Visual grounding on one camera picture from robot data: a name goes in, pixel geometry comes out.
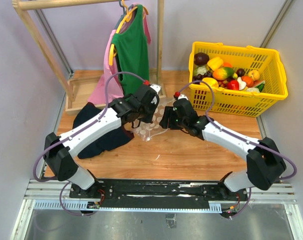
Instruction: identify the yellow plastic basket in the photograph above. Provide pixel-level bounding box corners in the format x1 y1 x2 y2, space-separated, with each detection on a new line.
188 41 288 117

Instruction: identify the orange green mango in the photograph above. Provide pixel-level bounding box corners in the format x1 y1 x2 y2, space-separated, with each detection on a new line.
212 67 235 81

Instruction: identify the dark navy cloth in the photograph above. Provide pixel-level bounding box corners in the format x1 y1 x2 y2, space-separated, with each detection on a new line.
72 102 134 159

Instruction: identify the clear dotted zip top bag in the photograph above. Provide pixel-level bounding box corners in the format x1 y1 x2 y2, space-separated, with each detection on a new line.
131 97 174 142

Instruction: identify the orange fruit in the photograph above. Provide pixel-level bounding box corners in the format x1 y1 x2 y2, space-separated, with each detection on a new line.
241 75 254 88

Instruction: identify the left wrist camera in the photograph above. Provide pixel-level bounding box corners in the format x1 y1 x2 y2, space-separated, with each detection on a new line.
143 80 162 94

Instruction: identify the yellow bell pepper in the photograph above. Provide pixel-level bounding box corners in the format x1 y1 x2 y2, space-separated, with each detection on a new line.
199 77 219 88
207 56 224 71

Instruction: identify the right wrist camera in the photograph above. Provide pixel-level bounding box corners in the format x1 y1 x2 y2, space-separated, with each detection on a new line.
173 91 188 100

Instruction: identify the purple grape bunch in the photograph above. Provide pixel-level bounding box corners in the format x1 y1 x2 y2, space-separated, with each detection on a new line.
192 71 213 85

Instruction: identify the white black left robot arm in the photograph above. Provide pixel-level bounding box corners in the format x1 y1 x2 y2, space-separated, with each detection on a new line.
44 84 161 198

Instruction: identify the yellow peach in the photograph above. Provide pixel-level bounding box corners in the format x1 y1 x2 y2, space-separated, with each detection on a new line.
248 70 260 82

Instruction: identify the wooden clothes rack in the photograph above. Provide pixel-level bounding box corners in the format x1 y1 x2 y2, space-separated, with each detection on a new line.
12 0 168 116

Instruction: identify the pink shirt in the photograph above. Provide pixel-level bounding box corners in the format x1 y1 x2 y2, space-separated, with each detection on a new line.
87 2 152 105

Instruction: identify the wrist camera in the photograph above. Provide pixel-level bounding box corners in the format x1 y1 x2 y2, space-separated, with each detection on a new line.
173 91 188 100
143 80 162 94

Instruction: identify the green tank top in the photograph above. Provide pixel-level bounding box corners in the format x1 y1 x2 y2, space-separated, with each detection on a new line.
110 4 150 101

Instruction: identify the watermelon slice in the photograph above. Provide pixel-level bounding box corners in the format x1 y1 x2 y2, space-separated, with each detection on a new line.
252 80 266 93

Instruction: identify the dark purple round fruit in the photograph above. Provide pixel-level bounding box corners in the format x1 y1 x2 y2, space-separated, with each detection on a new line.
193 52 210 66

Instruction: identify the yellow clothes hanger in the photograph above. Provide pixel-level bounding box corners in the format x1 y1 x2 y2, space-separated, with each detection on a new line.
108 5 149 66

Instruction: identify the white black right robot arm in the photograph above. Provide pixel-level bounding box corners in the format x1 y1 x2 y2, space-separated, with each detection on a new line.
160 98 287 200

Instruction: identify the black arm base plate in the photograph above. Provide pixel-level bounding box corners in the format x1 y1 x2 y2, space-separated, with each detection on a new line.
69 178 248 210

